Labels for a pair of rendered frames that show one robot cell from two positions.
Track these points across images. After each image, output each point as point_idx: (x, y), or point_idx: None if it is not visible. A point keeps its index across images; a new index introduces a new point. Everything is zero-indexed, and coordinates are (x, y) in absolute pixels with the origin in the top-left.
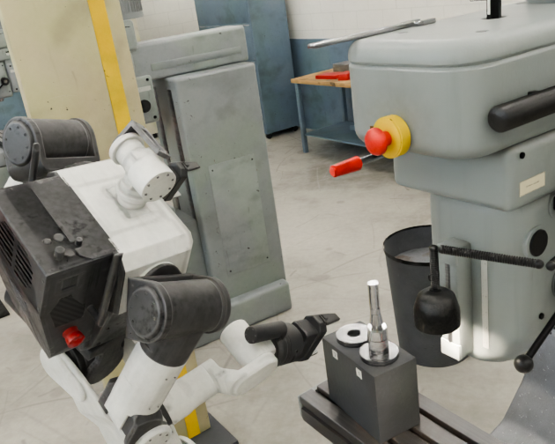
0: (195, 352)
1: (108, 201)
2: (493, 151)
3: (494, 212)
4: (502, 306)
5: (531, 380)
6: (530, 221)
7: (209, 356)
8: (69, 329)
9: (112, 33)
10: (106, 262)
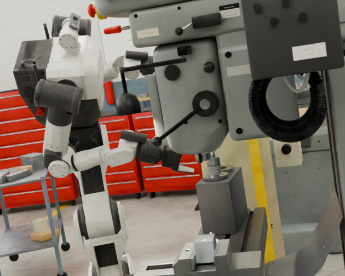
0: (330, 256)
1: (62, 50)
2: (111, 11)
3: (153, 53)
4: (162, 110)
5: (318, 226)
6: (165, 58)
7: (337, 260)
8: (39, 107)
9: None
10: (42, 73)
